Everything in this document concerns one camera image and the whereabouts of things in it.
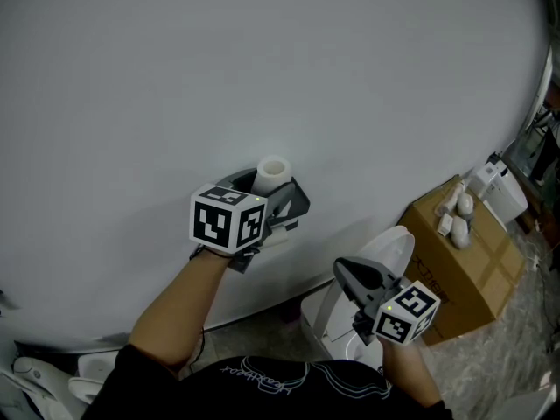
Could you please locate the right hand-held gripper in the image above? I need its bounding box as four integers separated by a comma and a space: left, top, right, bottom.
332, 255, 441, 347

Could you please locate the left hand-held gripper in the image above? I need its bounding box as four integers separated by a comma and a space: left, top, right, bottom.
189, 169, 312, 275

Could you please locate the white toilet paper roll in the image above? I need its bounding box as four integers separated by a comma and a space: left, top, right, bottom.
250, 154, 293, 197

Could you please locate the person's right forearm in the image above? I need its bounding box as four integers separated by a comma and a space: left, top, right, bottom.
379, 338, 442, 409

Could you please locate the person's left forearm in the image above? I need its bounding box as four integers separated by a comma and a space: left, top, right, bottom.
128, 243, 229, 381

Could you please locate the white toilet seat part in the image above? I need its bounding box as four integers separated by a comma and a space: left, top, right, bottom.
0, 350, 121, 420

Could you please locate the brown cardboard box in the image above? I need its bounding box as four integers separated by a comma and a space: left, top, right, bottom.
395, 173, 527, 347

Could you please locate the white rounded plastic part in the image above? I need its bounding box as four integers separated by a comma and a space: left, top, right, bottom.
456, 192, 476, 216
450, 215, 472, 250

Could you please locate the white plastic bottle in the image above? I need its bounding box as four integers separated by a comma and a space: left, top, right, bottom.
434, 183, 466, 218

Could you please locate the black printed t-shirt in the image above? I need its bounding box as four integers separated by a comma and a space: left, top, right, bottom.
85, 343, 457, 420

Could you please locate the white boxy appliance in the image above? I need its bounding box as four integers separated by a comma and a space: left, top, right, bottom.
467, 151, 530, 225

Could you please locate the white panel corner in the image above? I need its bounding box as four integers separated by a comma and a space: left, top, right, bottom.
518, 382, 560, 420

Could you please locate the black cable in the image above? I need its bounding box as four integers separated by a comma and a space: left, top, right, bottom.
187, 326, 207, 372

